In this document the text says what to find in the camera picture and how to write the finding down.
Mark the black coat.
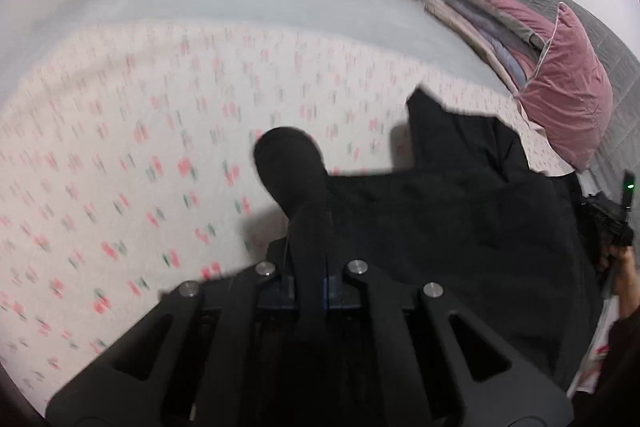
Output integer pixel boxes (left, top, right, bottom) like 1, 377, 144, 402
254, 90, 602, 426

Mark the person's right hand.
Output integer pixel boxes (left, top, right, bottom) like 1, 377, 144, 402
600, 243, 640, 321

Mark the pink velvet pillow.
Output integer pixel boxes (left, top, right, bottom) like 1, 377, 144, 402
515, 2, 613, 171

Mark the stack of folded blankets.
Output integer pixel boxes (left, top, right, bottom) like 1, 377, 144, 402
425, 0, 552, 93

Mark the floral white bed sheet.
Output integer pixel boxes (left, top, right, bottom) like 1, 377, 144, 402
1, 22, 570, 411

